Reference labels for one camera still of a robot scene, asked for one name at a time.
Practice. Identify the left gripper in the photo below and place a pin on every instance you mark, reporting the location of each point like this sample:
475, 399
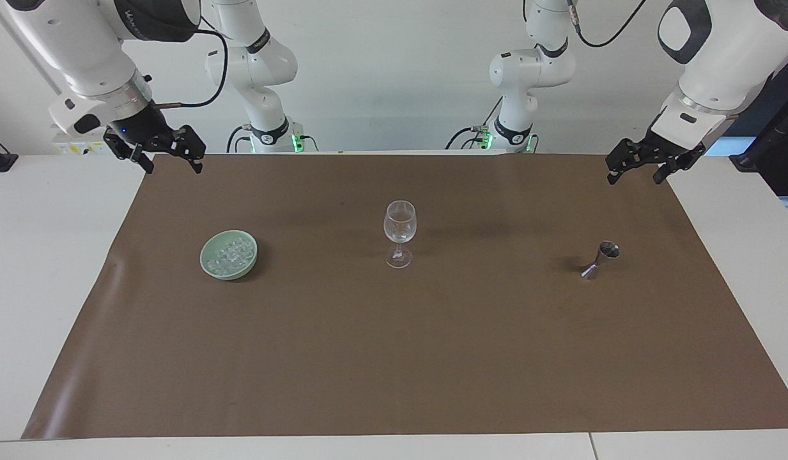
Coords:
662, 144

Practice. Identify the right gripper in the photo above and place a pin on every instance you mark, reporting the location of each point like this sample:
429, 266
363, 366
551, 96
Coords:
140, 124

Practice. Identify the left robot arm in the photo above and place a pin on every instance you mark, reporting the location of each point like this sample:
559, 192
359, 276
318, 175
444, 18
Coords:
719, 57

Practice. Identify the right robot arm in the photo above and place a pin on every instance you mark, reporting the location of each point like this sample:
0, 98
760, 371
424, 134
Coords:
80, 51

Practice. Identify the clear ice cubes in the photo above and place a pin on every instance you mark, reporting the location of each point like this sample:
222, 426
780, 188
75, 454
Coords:
232, 253

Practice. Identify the clear wine glass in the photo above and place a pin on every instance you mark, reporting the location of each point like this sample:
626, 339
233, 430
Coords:
400, 223

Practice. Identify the white box with yellow label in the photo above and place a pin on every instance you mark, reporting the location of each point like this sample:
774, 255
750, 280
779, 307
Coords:
74, 145

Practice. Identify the metal jigger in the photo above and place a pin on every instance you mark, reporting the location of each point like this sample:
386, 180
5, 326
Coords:
603, 257

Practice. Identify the green ceramic bowl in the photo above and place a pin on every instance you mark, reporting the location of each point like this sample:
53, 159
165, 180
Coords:
208, 265

